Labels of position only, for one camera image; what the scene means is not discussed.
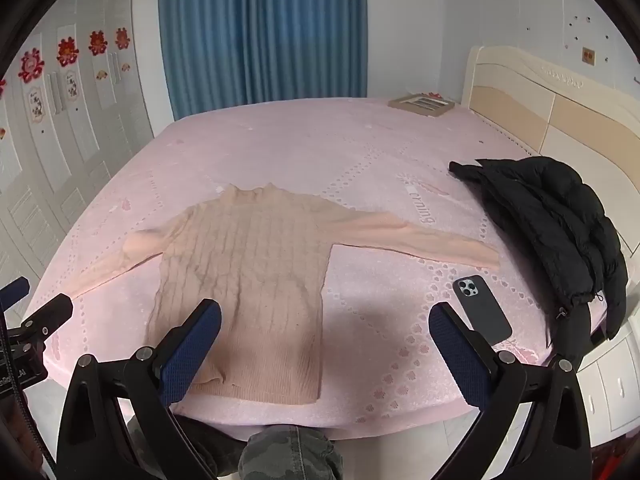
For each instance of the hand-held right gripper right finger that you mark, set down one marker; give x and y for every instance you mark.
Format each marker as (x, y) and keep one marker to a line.
(457, 355)

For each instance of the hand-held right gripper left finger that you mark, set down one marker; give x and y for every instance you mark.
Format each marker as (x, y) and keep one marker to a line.
(195, 345)

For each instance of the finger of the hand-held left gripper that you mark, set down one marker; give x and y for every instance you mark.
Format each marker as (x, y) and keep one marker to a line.
(47, 314)
(15, 289)

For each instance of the pink knitted sweater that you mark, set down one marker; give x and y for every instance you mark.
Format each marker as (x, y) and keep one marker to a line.
(260, 285)

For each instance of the dark smartphone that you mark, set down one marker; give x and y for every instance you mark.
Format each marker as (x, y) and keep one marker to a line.
(482, 310)

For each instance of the person's camouflage trouser leg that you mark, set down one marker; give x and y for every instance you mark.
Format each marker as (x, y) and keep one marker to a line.
(290, 455)

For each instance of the white nightstand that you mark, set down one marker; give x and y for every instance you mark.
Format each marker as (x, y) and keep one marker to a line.
(615, 385)

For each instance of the white wardrobe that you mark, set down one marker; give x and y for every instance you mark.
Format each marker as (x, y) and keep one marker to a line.
(75, 135)

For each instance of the black down jacket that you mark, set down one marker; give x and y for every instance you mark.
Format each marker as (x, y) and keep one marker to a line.
(550, 210)

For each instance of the pink bed cover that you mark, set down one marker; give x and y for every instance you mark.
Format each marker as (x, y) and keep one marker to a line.
(300, 150)

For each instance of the red paper wardrobe decoration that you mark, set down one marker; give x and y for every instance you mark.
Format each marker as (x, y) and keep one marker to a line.
(67, 51)
(31, 65)
(97, 42)
(122, 37)

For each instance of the cream bed headboard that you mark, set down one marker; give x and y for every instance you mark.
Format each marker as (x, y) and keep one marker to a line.
(550, 110)

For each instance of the blue curtain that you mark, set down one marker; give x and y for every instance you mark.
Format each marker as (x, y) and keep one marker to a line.
(260, 30)

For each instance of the brown picture frame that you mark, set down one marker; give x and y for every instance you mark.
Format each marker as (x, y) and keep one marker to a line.
(420, 104)

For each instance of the orange wall socket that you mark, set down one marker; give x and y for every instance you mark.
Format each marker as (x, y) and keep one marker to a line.
(588, 56)

